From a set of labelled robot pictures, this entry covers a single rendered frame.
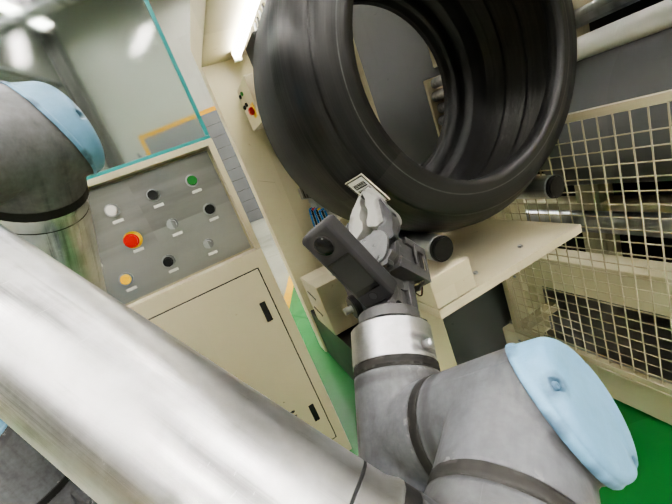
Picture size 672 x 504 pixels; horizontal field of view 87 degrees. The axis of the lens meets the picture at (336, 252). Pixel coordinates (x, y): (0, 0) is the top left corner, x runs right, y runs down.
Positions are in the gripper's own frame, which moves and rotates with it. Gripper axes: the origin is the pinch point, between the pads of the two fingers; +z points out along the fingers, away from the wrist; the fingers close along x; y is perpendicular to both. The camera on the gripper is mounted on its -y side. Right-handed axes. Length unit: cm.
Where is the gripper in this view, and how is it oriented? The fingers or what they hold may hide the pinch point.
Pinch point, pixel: (363, 193)
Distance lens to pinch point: 51.6
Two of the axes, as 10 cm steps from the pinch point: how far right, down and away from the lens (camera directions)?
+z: -0.3, -8.1, 5.8
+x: 6.6, -4.5, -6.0
